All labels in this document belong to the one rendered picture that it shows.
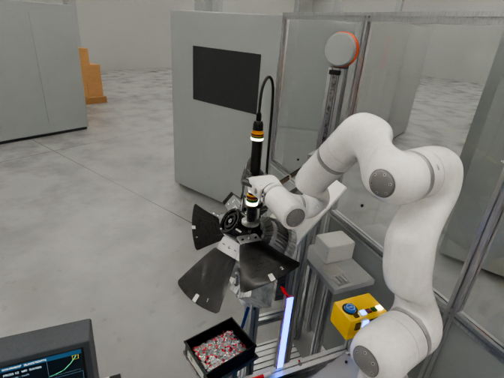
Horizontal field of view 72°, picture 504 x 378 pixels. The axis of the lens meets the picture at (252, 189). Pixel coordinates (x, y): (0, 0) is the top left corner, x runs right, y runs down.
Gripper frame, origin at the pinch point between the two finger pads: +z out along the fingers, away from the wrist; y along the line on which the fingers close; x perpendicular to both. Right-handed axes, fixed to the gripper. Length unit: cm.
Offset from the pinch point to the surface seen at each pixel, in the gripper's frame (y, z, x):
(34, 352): -68, -39, -20
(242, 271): -8.9, -16.5, -29.3
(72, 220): -91, 245, -151
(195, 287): -21, 1, -49
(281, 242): 15.8, 0.7, -33.6
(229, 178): 73, 225, -110
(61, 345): -63, -39, -20
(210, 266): -14.7, 3.5, -41.6
